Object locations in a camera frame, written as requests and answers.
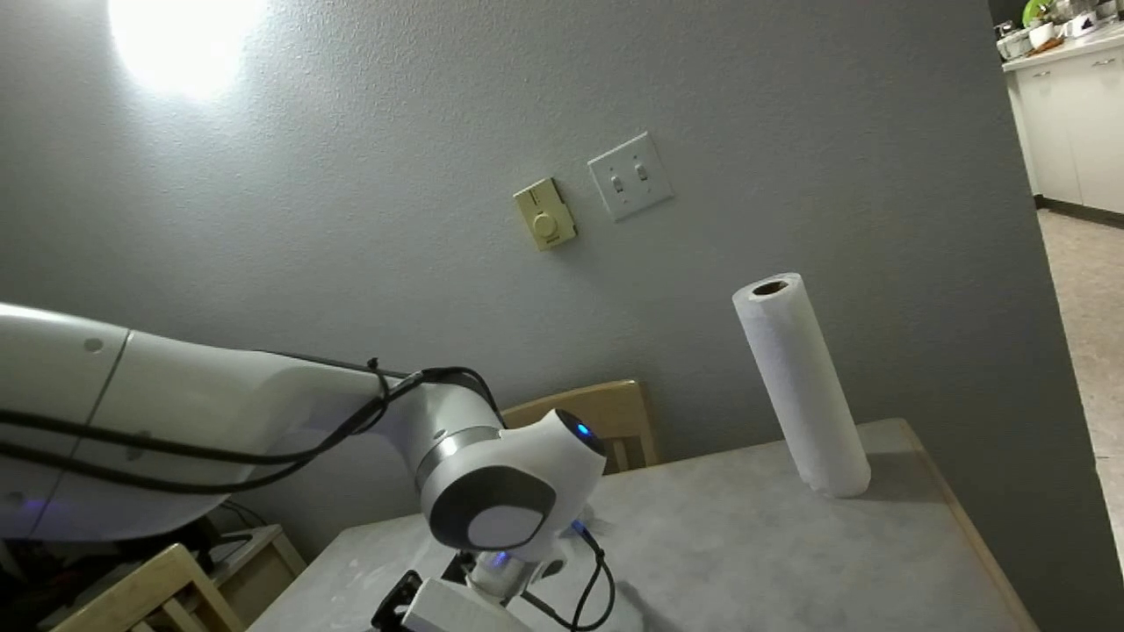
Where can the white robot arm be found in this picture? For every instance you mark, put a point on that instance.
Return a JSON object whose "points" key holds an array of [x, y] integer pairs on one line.
{"points": [[177, 424]]}

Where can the white paper towel roll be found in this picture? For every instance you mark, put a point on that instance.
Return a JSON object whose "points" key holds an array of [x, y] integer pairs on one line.
{"points": [[809, 386]]}

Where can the light wooden slat-back chair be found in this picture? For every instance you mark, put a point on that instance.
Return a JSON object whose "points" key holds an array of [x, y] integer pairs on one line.
{"points": [[608, 415]]}

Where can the small wooden furniture piece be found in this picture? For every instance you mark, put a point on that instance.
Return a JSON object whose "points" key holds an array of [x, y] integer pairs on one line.
{"points": [[266, 566]]}

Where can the pale wooden chair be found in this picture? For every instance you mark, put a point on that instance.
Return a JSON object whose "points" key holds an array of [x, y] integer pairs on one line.
{"points": [[154, 592]]}

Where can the white kitchen counter cabinets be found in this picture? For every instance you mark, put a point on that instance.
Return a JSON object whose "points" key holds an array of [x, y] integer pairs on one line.
{"points": [[1075, 116]]}

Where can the green plant on counter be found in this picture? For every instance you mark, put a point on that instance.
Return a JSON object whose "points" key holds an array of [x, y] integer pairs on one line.
{"points": [[1036, 13]]}

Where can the white double light switch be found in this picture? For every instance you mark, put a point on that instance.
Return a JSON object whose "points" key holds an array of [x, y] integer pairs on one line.
{"points": [[630, 175]]}

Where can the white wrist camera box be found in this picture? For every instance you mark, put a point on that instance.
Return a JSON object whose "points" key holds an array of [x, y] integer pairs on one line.
{"points": [[462, 606]]}

